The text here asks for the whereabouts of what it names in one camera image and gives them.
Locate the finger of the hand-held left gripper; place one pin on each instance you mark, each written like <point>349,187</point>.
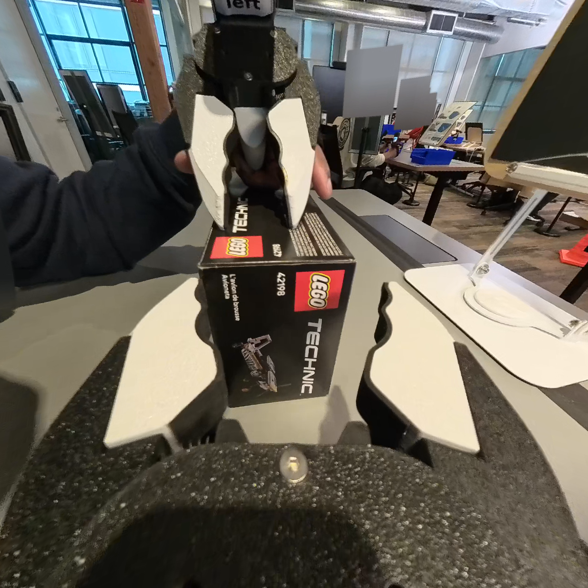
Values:
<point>209,151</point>
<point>296,151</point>

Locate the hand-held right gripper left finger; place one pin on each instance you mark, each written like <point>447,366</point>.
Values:
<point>165,367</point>

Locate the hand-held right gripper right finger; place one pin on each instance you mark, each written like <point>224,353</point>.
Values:
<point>418,376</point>

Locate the black toy brick box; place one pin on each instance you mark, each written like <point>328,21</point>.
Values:
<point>275,349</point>

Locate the person's left forearm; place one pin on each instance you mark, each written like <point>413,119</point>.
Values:
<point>92,206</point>

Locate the grey desk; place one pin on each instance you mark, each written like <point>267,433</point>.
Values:
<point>69,321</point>

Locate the black monitor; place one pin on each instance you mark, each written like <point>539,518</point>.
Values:
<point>328,92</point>

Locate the black framed panel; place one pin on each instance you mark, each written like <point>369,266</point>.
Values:
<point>87,105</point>

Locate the blue plastic bin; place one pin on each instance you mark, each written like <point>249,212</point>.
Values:
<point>432,156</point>

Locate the brown office table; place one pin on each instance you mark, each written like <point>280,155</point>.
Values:
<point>441,169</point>

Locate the tan display board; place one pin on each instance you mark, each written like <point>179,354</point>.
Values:
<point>450,121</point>

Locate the orange cone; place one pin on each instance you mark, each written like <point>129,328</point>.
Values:
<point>576,256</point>

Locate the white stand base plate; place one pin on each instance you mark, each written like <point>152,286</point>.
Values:
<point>459,294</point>

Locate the wooden post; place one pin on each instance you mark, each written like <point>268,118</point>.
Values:
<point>147,59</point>

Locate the silver ceiling duct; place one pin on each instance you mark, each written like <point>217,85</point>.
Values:
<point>367,13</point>

